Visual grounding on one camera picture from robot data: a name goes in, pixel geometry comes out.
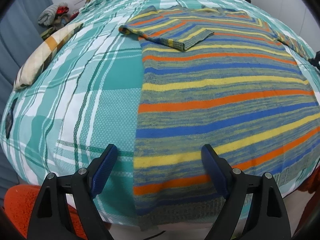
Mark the orange fuzzy cushion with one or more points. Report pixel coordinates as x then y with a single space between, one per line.
50 217

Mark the cream striped pillow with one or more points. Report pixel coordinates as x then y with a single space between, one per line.
40 59

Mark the blue curtain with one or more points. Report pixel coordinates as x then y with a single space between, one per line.
20 36

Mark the teal plaid bedspread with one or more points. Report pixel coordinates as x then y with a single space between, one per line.
88 97

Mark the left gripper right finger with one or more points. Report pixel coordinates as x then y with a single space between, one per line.
267 217

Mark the white wardrobe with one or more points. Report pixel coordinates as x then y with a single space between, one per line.
296 15

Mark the pile of clothes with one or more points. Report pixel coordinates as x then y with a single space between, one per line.
55 17

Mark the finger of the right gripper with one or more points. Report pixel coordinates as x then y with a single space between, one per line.
315 61

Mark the striped knit sweater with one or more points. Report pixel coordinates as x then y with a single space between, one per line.
220 77

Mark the dark phone on bed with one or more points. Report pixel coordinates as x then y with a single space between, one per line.
10 119

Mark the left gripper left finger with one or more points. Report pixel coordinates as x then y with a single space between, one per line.
95 175

